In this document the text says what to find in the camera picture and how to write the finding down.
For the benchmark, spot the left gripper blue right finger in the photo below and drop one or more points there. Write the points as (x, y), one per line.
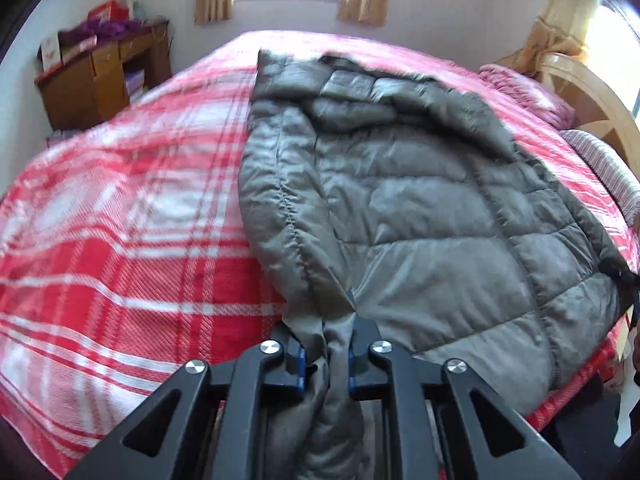
(364, 376)

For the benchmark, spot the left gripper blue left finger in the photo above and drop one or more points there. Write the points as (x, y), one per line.
(294, 356)

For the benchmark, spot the grey puffer jacket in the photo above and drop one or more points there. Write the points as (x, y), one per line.
(389, 196)

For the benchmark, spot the red plaid bed sheet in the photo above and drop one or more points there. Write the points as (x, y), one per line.
(123, 254)

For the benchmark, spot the purple box in desk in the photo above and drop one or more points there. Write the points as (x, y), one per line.
(135, 86)

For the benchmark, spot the striped pillow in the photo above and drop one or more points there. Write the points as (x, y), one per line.
(610, 169)

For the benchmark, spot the pink folded blanket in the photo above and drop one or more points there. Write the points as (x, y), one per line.
(530, 95)

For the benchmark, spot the brown wooden desk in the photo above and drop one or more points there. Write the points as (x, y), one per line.
(91, 87)

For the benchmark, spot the wooden headboard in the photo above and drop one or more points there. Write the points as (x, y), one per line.
(597, 108)

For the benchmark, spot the purple garment on desk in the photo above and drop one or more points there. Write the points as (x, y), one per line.
(96, 27)

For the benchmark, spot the red box on desk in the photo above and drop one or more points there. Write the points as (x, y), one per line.
(110, 10)

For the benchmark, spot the white gift box on desk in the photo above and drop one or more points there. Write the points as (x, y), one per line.
(50, 52)

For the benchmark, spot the yellow tied curtain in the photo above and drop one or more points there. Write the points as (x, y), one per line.
(562, 27)

